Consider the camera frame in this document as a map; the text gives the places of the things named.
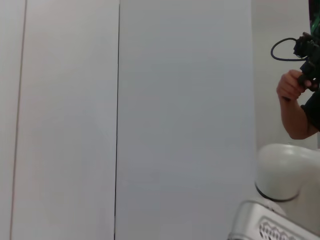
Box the black handheld teleoperation controller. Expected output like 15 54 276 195
292 31 320 93

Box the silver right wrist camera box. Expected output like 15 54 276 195
226 199 320 240

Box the bare person hand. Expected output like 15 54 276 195
276 69 306 102

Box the black shirt sleeve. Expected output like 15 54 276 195
299 90 320 133

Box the bare person forearm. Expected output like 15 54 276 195
278 96 320 140

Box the dark green background object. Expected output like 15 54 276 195
308 0 320 39

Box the dark looped controller cable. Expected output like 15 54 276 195
270 37 305 62

